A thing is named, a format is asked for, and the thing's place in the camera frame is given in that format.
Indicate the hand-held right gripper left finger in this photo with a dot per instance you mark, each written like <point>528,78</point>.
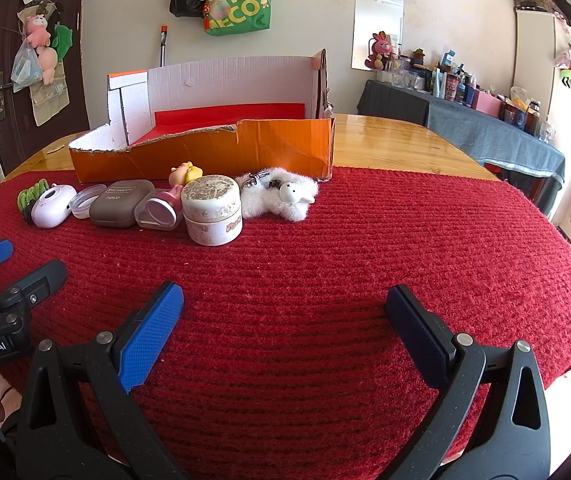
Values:
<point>150,335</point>

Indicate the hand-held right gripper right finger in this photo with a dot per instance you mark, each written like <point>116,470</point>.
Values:
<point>413,330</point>

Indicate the green fuzzy hair clip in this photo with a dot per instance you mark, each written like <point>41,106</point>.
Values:
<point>30,195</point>

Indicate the white round mini device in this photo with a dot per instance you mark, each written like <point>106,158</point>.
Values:
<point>50,207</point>

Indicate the grey eyeshadow case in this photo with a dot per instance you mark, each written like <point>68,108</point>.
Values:
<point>115,205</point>

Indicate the clear square plastic box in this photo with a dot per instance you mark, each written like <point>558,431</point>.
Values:
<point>140,214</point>

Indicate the white round jar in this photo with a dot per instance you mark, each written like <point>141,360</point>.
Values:
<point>210,210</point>

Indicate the girl figurine pink dress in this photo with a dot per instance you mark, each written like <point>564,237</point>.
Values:
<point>180,180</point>

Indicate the orange cardboard box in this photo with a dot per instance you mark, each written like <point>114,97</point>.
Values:
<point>265,150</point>

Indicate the person's left forearm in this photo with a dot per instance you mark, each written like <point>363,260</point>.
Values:
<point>14,410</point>

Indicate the clear round lid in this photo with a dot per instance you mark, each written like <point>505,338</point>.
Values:
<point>85,200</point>

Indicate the small beige paper scrap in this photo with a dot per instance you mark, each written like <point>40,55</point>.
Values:
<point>55,148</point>

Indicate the red knitted mat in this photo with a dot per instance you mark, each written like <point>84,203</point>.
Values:
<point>315,250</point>

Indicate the beige hanging organizer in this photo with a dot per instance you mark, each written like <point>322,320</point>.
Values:
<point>48,105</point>

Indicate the clear plastic bag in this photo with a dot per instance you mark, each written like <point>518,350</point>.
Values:
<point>25,67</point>

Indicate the grey cloth covered table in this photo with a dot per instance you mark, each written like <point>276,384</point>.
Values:
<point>465,120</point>

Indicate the dark brown door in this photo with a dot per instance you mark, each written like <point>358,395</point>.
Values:
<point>5,35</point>

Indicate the green plush toy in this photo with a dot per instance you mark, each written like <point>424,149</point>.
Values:
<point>63,40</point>

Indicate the pink plush toy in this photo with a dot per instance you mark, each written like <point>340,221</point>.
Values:
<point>38,30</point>

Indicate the pink box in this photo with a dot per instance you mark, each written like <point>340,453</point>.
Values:
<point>488,106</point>

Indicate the row of bottles and cups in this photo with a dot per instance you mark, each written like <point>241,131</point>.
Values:
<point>450,85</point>

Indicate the pink rabbit plush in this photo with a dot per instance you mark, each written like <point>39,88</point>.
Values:
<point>380,50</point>

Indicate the white cabinet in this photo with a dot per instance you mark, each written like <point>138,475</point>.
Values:
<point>540,60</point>

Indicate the pink green hanging toy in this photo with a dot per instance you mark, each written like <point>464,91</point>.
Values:
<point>565,72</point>

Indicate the red tassel charm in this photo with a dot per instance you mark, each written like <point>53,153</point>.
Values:
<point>207,20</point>

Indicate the wall mirror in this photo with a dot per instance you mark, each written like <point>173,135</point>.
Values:
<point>375,25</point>

